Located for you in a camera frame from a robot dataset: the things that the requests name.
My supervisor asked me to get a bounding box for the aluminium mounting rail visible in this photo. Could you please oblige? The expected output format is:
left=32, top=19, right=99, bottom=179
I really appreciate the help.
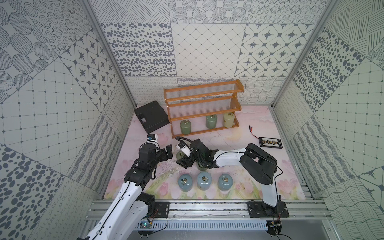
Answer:
left=85, top=199, right=331, bottom=221

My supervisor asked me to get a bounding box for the pale yellow canister bottom right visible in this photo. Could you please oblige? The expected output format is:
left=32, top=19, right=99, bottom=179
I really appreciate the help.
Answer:
left=223, top=112, right=236, bottom=128

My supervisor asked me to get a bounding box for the black terminal board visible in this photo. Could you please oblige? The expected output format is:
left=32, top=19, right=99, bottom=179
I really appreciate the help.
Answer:
left=259, top=137, right=283, bottom=149

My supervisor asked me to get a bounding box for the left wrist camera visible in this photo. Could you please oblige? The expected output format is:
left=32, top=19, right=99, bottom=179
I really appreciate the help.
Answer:
left=147, top=134, right=159, bottom=146

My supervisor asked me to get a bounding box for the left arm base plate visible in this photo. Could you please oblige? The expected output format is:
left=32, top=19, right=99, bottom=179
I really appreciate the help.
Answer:
left=146, top=201, right=170, bottom=218

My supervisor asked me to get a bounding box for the floral pink table mat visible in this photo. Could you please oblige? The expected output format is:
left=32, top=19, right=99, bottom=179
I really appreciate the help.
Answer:
left=104, top=107, right=306, bottom=200

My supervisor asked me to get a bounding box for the wooden three-tier shelf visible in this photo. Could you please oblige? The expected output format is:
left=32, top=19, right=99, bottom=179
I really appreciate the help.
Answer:
left=164, top=80, right=245, bottom=138

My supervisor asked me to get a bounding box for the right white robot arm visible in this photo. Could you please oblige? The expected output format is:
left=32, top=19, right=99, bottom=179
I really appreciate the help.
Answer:
left=176, top=137, right=281, bottom=209

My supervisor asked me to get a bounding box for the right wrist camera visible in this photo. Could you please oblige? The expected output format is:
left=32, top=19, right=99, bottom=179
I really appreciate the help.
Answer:
left=178, top=141, right=191, bottom=158

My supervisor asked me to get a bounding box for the black plastic case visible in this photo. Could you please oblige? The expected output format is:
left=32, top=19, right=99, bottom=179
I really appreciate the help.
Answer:
left=135, top=101, right=170, bottom=134

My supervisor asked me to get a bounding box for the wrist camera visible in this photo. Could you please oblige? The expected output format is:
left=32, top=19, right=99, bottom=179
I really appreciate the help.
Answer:
left=147, top=134, right=159, bottom=146
left=178, top=141, right=191, bottom=158

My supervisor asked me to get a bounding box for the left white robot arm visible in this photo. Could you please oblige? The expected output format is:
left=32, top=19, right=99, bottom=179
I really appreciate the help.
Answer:
left=85, top=141, right=173, bottom=240

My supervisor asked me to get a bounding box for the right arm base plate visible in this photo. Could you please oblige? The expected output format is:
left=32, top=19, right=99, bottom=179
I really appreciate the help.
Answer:
left=247, top=201, right=290, bottom=218

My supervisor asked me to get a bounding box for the blue canister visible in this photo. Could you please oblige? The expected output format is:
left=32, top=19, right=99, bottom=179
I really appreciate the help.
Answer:
left=197, top=172, right=212, bottom=191
left=178, top=174, right=193, bottom=192
left=218, top=174, right=233, bottom=192

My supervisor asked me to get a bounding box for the green canister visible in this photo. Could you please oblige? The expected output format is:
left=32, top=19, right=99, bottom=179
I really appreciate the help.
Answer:
left=206, top=115, right=218, bottom=129
left=197, top=165, right=207, bottom=171
left=176, top=151, right=185, bottom=161
left=180, top=120, right=192, bottom=135

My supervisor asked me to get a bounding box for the red black probe cable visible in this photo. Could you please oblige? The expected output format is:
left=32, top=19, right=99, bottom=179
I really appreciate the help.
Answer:
left=248, top=125, right=261, bottom=140

